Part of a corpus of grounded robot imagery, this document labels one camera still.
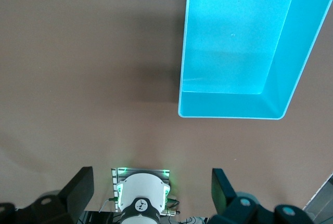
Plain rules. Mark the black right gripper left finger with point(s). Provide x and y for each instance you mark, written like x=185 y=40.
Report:
x=78 y=192

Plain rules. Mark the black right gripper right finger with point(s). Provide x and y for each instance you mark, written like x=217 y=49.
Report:
x=223 y=195

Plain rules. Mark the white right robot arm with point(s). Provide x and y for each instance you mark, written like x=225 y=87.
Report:
x=140 y=190

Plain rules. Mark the blue plastic box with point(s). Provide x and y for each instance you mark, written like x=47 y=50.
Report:
x=234 y=39

